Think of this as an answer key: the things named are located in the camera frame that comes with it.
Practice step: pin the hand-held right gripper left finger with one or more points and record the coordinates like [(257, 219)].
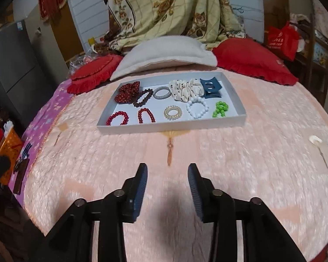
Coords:
[(140, 193)]

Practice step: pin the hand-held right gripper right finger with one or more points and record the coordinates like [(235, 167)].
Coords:
[(196, 193)]

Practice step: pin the white shallow tray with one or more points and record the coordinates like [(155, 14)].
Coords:
[(158, 104)]

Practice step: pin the white cherry print scrunchie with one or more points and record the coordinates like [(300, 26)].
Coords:
[(180, 88)]

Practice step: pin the pink plush blanket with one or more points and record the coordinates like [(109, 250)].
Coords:
[(262, 169)]

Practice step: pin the red polka dot scrunchie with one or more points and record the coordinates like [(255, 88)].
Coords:
[(125, 94)]

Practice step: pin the blue hair claw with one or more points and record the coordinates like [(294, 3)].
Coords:
[(207, 90)]

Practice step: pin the purple printed bed sheet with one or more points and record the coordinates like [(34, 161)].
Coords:
[(43, 120)]

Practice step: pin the red ruffled pillow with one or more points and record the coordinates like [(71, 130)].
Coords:
[(93, 73), (248, 57)]

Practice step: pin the orange plastic basket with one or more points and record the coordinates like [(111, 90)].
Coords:
[(11, 144)]

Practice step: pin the clear plastic bag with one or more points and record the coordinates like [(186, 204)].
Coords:
[(80, 62)]

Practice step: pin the cream pillow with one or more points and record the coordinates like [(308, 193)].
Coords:
[(166, 50)]

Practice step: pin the red shopping bag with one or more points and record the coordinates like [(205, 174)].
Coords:
[(281, 41)]

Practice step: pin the wooden shelf rack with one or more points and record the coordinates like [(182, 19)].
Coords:
[(313, 60)]

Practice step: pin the wooden door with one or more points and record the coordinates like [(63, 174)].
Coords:
[(67, 32)]

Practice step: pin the grey refrigerator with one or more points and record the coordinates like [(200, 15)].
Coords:
[(13, 65)]

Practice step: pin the floral quilted blanket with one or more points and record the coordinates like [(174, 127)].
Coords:
[(166, 5)]

